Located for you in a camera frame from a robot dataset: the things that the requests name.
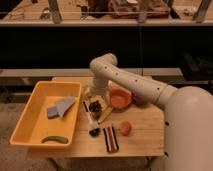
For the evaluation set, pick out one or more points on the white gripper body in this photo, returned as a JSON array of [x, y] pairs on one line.
[[90, 97]]

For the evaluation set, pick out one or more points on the dark purple grapes bunch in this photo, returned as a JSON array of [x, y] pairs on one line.
[[95, 106]]

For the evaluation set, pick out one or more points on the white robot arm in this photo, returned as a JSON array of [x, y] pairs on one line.
[[188, 113]]

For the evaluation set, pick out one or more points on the yellow banana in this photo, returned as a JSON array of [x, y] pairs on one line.
[[105, 114]]

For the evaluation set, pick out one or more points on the metal cup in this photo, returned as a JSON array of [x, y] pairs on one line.
[[96, 113]]

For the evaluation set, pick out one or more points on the orange bowl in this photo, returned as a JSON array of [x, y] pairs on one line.
[[119, 98]]

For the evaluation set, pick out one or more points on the grey blue cloth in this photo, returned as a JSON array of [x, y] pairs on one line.
[[64, 104]]

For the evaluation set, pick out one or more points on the orange fruit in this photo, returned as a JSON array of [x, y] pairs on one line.
[[125, 128]]

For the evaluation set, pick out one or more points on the dark maroon bowl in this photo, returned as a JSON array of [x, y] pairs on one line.
[[138, 101]]

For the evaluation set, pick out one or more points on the blue sponge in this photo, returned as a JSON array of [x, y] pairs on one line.
[[52, 112]]

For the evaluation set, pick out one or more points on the green cucumber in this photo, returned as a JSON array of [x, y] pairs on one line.
[[59, 139]]

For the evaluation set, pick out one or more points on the yellow plastic bin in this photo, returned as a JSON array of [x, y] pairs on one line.
[[33, 124]]

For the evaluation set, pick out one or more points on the white handled brush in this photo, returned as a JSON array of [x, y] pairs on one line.
[[93, 126]]

